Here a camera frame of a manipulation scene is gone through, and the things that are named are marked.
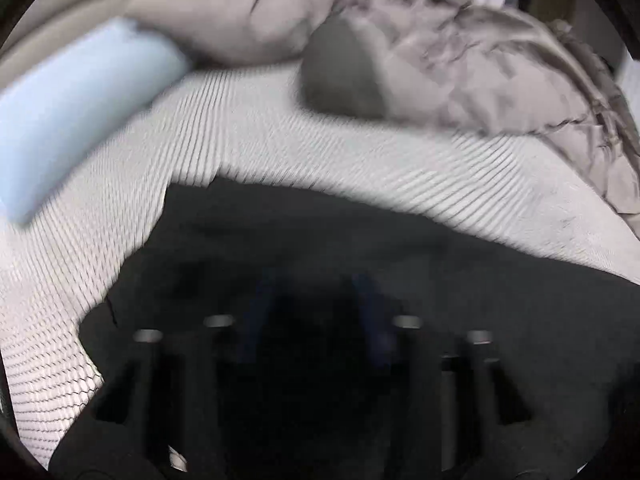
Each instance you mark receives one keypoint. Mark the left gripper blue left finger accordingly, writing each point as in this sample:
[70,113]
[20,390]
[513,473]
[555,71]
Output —
[255,316]

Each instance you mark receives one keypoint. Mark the black pants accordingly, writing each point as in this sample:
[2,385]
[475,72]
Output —
[506,365]

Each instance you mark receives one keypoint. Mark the light blue pillow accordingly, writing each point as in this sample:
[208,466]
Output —
[53,116]

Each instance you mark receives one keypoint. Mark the grey crumpled duvet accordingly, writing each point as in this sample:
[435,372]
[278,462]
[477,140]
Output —
[444,64]

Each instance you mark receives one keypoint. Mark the white honeycomb bed sheet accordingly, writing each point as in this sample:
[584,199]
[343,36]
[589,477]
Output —
[247,124]

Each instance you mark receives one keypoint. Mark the dark grey round cushion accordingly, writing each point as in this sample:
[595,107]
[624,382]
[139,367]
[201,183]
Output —
[337,74]

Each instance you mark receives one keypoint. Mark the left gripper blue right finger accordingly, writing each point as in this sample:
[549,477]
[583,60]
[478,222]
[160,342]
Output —
[375,319]

